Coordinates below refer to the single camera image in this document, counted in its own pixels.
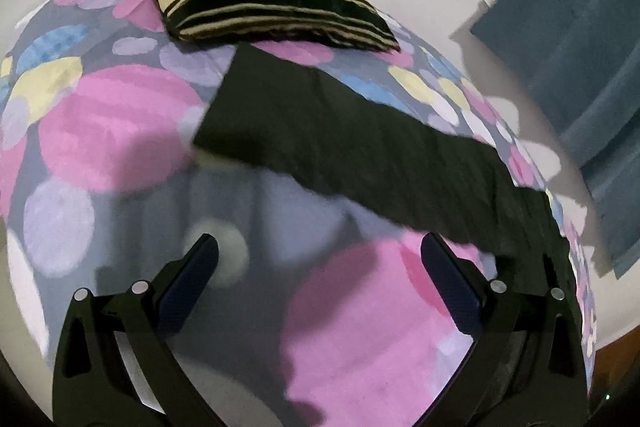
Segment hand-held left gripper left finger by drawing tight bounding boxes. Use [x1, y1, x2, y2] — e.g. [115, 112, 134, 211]
[52, 233, 221, 427]

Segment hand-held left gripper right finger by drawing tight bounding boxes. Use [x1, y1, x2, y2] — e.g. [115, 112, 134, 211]
[420, 232, 591, 427]

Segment black garment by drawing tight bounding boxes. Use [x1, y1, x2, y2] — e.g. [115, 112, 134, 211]
[192, 43, 587, 358]

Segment bed sheet with coloured circles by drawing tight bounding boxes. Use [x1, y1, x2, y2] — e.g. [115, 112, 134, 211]
[0, 0, 599, 414]

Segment blue curtain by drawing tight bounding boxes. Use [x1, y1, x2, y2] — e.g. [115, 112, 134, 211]
[469, 0, 640, 280]

